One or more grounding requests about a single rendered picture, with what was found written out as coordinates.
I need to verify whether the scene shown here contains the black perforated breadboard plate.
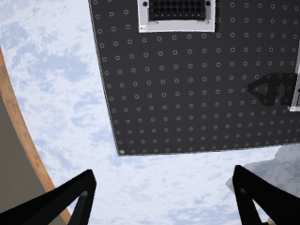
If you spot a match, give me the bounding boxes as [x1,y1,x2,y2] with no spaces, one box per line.
[89,0,300,157]

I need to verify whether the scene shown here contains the black well plate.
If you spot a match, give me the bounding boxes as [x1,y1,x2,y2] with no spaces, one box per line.
[149,0,205,22]

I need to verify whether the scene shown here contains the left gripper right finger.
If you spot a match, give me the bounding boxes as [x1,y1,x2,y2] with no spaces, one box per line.
[232,165,300,225]

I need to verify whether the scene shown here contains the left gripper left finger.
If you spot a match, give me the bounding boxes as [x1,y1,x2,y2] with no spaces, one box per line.
[0,169,97,225]

